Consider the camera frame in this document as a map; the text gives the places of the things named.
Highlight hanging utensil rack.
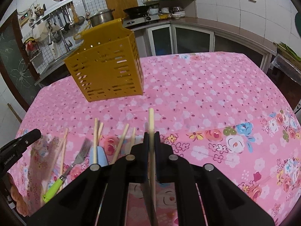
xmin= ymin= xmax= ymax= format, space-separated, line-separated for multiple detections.
xmin=29 ymin=0 xmax=86 ymax=41

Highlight steel sink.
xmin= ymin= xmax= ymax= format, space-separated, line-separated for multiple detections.
xmin=39 ymin=46 xmax=79 ymax=80

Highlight side table with vegetables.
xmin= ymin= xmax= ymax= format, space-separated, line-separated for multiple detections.
xmin=269 ymin=42 xmax=300 ymax=85

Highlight wooden chopstick long diagonal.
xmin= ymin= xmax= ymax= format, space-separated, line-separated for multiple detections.
xmin=111 ymin=124 xmax=129 ymax=164

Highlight green handled fork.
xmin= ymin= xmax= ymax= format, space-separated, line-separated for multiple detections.
xmin=42 ymin=138 xmax=91 ymax=203

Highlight person's left hand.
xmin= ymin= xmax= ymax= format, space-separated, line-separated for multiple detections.
xmin=7 ymin=173 xmax=29 ymax=217

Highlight kitchen counter cabinets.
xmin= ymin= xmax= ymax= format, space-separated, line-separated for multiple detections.
xmin=34 ymin=16 xmax=278 ymax=88

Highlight light blue spatula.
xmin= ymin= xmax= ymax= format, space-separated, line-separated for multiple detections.
xmin=89 ymin=146 xmax=108 ymax=167

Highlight steel cooking pot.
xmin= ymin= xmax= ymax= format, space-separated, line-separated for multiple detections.
xmin=88 ymin=9 xmax=115 ymax=27

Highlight yellow perforated utensil holder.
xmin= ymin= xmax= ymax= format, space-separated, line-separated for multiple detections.
xmin=64 ymin=18 xmax=144 ymax=102

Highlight gas stove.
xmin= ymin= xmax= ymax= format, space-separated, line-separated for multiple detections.
xmin=123 ymin=14 xmax=160 ymax=28

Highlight pink floral tablecloth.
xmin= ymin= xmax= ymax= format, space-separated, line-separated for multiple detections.
xmin=10 ymin=52 xmax=300 ymax=225

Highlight black wok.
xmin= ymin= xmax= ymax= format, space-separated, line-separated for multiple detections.
xmin=123 ymin=5 xmax=151 ymax=19

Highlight green round wall board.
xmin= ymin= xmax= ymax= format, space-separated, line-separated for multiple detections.
xmin=294 ymin=12 xmax=301 ymax=37

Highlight wooden chopstick diagonal centre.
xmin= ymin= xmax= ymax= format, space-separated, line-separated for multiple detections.
xmin=97 ymin=122 xmax=104 ymax=145

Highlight dark wooden door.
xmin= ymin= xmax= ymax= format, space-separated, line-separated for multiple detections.
xmin=1 ymin=11 xmax=41 ymax=111

